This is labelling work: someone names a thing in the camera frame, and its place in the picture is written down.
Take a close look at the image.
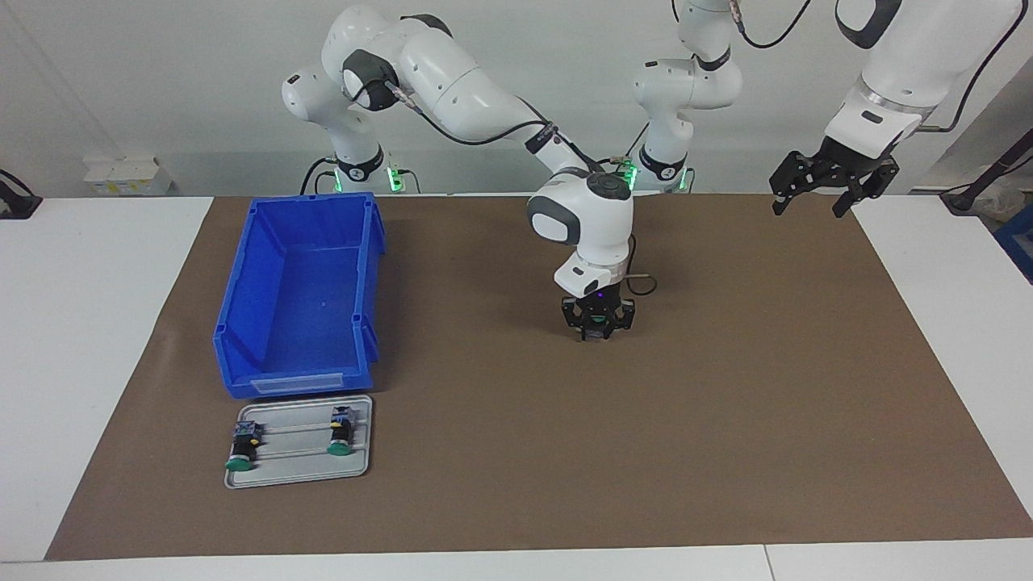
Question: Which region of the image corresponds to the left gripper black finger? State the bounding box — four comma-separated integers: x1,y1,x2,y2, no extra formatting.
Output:
769,152,818,215
834,161,899,217

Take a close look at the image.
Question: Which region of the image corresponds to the black pole stand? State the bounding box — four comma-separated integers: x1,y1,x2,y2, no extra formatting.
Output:
940,127,1033,215

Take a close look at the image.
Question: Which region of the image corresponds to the brown paper table mat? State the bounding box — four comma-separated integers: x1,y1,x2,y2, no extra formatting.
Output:
44,192,1033,562

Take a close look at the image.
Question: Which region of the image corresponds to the blue crate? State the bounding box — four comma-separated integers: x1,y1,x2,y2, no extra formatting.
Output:
994,203,1033,285

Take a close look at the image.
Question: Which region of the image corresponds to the blue plastic storage bin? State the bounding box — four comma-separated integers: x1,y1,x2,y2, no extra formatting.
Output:
212,191,387,400

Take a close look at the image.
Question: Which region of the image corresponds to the silver metal tray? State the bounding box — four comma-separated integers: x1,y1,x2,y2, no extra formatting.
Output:
224,394,374,490

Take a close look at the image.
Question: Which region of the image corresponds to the white box with yellow labels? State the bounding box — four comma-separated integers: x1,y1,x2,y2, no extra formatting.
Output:
83,156,174,195

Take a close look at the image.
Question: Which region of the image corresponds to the black clamp stand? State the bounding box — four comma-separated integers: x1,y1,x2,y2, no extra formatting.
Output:
0,168,43,220

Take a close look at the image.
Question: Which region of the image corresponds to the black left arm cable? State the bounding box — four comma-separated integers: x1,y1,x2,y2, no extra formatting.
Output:
726,0,1022,132

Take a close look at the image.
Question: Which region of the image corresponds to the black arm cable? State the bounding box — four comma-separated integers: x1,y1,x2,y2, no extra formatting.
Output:
386,77,659,295
726,0,1022,132

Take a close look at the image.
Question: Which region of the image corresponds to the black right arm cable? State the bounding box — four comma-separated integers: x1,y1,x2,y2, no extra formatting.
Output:
386,77,659,295

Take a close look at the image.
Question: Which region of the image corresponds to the black base power cable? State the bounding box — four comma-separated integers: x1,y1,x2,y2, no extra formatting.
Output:
301,156,336,196

